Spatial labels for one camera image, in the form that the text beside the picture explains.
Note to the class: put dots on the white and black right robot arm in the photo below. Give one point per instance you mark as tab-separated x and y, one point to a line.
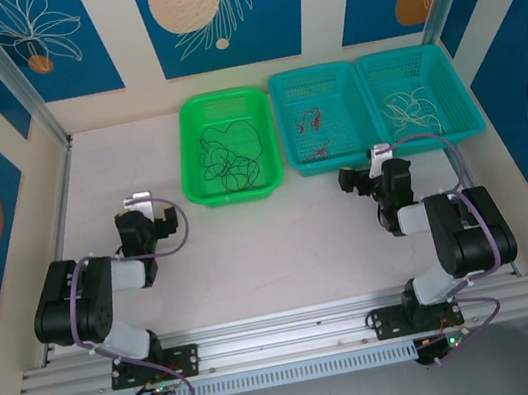
473	233

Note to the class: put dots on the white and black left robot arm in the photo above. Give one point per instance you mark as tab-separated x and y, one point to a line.
70	311

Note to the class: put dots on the teal plastic basket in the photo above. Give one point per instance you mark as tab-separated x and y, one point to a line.
322	91
415	71

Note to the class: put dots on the green plastic basket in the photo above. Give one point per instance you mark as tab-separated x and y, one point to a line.
221	108

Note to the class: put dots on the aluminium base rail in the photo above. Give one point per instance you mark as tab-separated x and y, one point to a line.
286	330

